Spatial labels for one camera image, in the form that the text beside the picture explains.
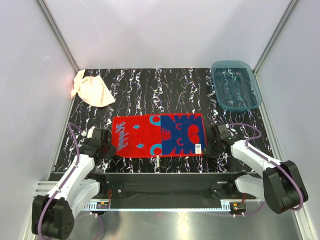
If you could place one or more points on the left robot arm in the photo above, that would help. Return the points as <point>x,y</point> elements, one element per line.
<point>54,213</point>

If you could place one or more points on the blue transparent plastic bin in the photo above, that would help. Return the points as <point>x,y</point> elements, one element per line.
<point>236,86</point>

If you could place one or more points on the red blue patterned towel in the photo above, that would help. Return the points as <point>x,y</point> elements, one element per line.
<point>163,135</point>

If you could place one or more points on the left connector board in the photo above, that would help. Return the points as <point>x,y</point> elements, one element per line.
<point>102,205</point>

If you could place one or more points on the connector board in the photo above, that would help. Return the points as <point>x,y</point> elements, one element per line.
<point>102,205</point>
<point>238,208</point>

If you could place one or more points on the right connector board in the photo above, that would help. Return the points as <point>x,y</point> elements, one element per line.
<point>238,208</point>

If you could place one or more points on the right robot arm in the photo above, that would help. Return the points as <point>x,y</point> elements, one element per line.
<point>279,184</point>

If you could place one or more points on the aluminium frame rail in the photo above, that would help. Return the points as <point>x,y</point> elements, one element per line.
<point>46,186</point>

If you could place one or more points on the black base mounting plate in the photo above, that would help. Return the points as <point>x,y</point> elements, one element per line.
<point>169,191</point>

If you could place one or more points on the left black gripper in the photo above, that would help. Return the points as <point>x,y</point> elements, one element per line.
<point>111,151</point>

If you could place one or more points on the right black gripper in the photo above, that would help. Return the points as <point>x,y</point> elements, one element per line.
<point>208,150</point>

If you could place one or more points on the pink towel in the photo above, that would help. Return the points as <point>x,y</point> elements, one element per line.
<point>92,90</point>

